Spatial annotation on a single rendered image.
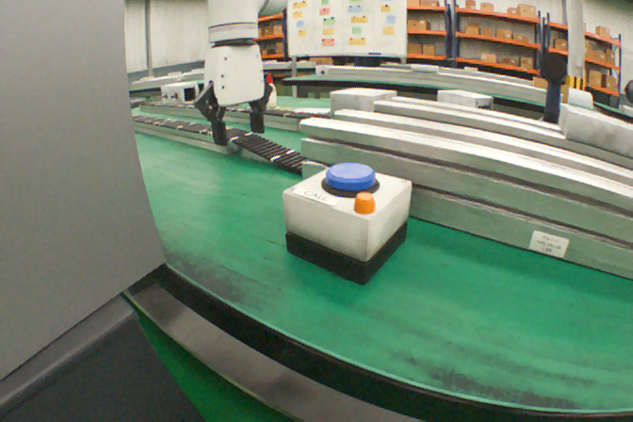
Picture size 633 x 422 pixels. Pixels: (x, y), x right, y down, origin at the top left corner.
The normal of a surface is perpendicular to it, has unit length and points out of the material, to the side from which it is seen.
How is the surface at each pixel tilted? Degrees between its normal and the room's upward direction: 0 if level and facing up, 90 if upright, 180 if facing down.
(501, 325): 0
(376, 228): 90
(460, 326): 0
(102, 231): 90
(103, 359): 90
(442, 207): 90
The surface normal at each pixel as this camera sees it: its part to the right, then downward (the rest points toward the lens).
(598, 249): -0.61, 0.33
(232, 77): 0.74, 0.28
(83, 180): 0.88, 0.17
